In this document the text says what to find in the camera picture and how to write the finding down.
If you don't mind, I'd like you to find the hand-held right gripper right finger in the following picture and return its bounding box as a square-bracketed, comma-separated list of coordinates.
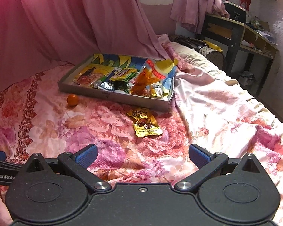
[174, 144, 260, 193]

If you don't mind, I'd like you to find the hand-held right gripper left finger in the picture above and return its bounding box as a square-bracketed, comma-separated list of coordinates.
[25, 144, 112, 193]

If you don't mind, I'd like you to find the yellow brown snack packet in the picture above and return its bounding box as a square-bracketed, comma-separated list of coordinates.
[127, 107, 163, 137]

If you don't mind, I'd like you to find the grey cardboard tray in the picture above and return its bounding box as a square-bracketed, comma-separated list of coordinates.
[57, 53, 179, 112]

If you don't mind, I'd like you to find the dark blue stick packet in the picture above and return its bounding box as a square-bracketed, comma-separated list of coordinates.
[97, 81, 119, 92]

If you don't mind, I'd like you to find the clear nut bar packet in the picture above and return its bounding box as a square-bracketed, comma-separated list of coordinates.
[146, 86, 167, 99]

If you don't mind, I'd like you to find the white green snack pouch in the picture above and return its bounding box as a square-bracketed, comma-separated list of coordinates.
[113, 75, 135, 94]

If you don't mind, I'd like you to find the clear rice cracker packet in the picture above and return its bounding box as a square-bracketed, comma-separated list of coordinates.
[73, 65, 109, 86]

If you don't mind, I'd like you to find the yellow green snack packet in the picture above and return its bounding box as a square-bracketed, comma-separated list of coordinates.
[110, 67, 138, 82]

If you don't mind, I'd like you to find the orange snack bag red label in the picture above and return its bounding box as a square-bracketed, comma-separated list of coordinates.
[130, 58, 169, 97]

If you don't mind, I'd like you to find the floral pink bedsheet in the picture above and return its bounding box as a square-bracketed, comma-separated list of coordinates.
[0, 34, 283, 226]

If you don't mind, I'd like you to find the tangerine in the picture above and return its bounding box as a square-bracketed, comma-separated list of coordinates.
[67, 94, 79, 106]

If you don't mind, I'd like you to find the white plastic bag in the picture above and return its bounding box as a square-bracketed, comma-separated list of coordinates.
[238, 71, 256, 85]

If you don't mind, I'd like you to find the cartoon dinosaur paper sheet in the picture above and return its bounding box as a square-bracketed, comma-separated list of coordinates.
[72, 54, 179, 99]

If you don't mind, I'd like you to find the black yellow desk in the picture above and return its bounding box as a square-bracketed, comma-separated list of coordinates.
[198, 13, 280, 96]

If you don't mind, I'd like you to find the large pink curtain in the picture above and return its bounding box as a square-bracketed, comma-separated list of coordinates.
[0, 0, 172, 97]

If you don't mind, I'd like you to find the pile of papers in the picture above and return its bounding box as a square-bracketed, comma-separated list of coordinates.
[246, 16, 276, 44]

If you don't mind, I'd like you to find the black box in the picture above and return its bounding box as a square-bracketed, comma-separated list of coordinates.
[223, 1, 248, 23]

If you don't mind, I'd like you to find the tied pink curtain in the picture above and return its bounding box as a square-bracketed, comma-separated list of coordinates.
[170, 0, 229, 33]

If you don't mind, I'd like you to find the black wire fan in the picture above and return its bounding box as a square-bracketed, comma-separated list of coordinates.
[171, 35, 227, 72]

